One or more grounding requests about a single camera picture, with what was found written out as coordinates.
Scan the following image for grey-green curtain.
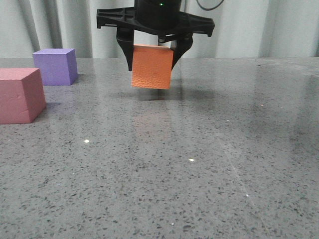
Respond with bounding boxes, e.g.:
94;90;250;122
0;0;319;58

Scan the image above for pink foam cube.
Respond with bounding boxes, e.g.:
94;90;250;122
0;68;46;124

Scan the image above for orange foam cube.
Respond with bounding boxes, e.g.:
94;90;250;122
131;44;173;89

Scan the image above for purple foam cube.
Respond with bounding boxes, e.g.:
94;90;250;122
32;48;78;86

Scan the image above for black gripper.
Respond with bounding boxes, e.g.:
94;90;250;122
97;0;215;71

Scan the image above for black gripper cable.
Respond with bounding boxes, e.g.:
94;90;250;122
195;0;225;11

